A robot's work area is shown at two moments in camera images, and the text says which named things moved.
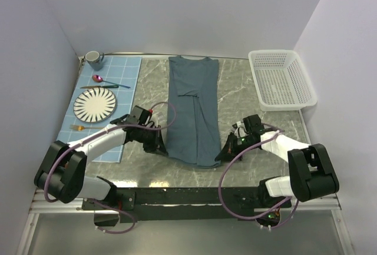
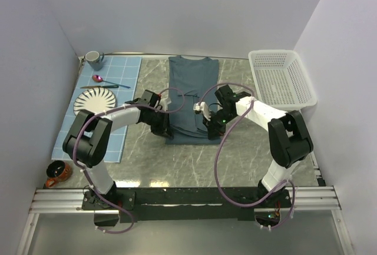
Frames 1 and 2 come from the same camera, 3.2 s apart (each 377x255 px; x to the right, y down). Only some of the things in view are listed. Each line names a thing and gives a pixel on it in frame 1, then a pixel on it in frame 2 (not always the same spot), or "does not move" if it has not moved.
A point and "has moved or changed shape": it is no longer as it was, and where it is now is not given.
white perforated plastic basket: (280, 80) does not move
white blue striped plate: (95, 105) does not move
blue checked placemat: (119, 75) does not move
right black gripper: (229, 150) to (214, 131)
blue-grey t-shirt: (193, 90) has moved or changed shape
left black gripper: (157, 145) to (164, 129)
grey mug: (95, 59) does not move
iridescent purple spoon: (98, 79) does not move
